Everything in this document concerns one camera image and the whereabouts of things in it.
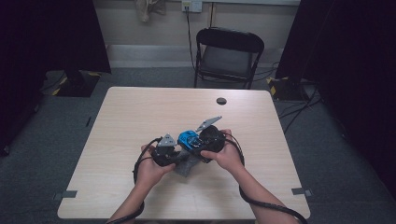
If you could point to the blue toy car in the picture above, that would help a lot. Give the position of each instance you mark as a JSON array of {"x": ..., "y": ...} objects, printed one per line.
[{"x": 188, "y": 139}]

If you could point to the grey tape strip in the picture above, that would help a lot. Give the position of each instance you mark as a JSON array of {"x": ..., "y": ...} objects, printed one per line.
[
  {"x": 67, "y": 194},
  {"x": 300, "y": 191}
]

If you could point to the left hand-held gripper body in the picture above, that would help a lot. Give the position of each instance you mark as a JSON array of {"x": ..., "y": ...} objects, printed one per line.
[{"x": 163, "y": 154}]

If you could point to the black folding chair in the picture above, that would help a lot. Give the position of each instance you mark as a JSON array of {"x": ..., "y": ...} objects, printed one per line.
[{"x": 227, "y": 60}]

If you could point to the white wall socket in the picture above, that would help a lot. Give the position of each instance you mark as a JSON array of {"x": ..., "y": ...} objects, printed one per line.
[{"x": 192, "y": 5}]

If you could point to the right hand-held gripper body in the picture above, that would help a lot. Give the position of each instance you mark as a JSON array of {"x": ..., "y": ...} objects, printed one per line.
[{"x": 213, "y": 140}]

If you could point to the small black floor strip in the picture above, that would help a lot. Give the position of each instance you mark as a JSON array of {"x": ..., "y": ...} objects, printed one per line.
[{"x": 88, "y": 121}]

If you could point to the beige hanging cloth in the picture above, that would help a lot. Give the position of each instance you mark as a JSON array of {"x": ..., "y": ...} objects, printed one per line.
[{"x": 148, "y": 7}]

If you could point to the grey cloth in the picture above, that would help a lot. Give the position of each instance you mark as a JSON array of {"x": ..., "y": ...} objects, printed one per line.
[{"x": 188, "y": 168}]

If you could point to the person's right hand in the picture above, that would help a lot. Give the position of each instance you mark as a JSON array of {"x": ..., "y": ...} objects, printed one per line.
[{"x": 230, "y": 155}]

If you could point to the black curtain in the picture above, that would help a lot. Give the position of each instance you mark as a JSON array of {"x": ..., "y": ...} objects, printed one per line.
[
  {"x": 351, "y": 62},
  {"x": 46, "y": 40}
]

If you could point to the black stand base yellow tape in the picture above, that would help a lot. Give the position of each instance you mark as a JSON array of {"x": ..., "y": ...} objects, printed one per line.
[
  {"x": 286, "y": 90},
  {"x": 79, "y": 85}
]

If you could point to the thin dark wall pipe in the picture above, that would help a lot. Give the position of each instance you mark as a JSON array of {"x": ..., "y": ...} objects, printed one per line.
[{"x": 212, "y": 14}]

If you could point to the person's left hand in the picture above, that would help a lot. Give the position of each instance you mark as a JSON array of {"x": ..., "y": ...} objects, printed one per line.
[{"x": 151, "y": 172}]

